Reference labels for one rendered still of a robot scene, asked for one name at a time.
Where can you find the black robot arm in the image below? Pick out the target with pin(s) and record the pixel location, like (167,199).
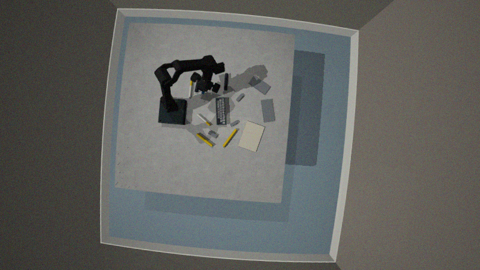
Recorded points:
(207,65)

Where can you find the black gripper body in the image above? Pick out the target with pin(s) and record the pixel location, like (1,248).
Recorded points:
(195,76)

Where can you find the grey keyboard with keys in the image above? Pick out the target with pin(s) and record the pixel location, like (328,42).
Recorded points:
(220,110)

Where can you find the beige flat square slab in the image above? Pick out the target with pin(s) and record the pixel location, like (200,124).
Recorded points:
(251,136)

